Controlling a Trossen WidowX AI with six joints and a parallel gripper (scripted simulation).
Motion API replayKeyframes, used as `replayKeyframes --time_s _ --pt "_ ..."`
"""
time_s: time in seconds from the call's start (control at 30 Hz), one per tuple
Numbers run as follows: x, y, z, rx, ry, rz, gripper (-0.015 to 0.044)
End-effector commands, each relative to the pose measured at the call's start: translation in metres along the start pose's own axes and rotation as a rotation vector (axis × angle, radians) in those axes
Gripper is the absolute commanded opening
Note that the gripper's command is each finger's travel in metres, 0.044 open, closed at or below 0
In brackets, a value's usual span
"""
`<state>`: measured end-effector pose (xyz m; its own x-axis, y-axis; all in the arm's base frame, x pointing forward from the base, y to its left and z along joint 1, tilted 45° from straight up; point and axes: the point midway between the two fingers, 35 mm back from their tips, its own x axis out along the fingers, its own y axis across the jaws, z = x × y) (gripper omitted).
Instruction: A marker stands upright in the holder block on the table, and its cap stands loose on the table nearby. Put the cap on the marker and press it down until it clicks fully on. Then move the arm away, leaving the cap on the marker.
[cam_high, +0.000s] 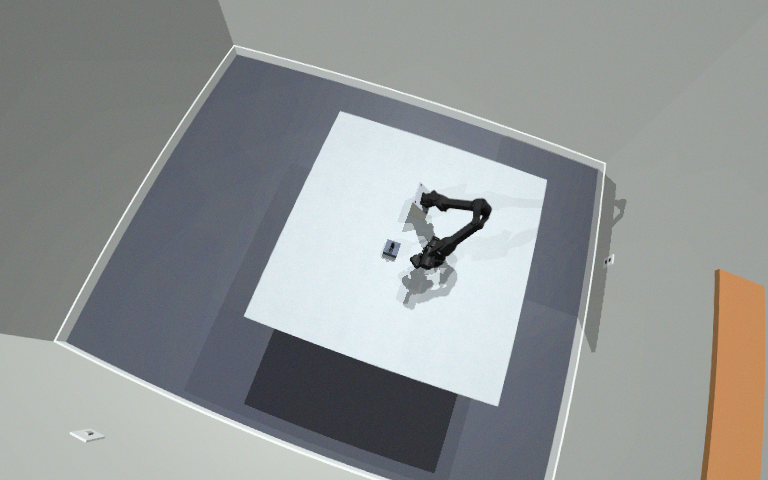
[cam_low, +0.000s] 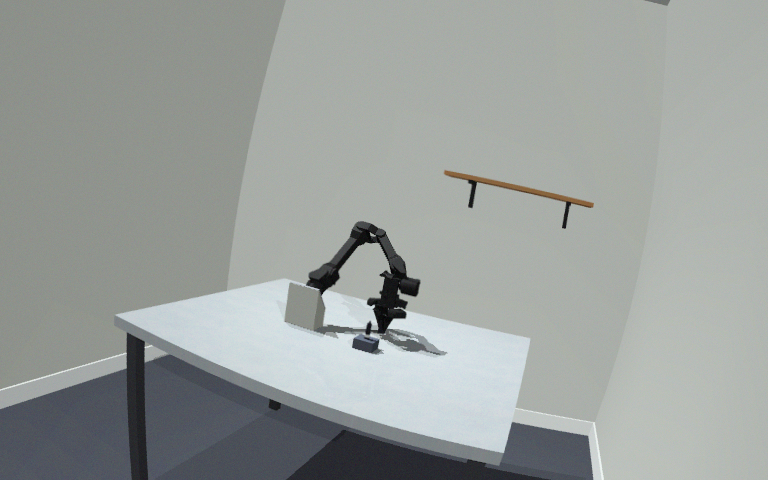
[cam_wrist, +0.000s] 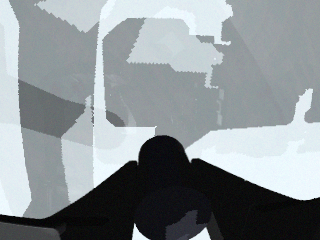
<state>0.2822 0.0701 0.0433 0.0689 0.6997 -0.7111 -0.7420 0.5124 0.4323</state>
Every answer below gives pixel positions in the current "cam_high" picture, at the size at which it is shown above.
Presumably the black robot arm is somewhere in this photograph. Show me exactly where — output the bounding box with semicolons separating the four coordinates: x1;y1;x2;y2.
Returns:
419;190;492;270

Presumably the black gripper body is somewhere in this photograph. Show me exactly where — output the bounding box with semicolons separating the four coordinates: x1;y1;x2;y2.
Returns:
410;246;426;269

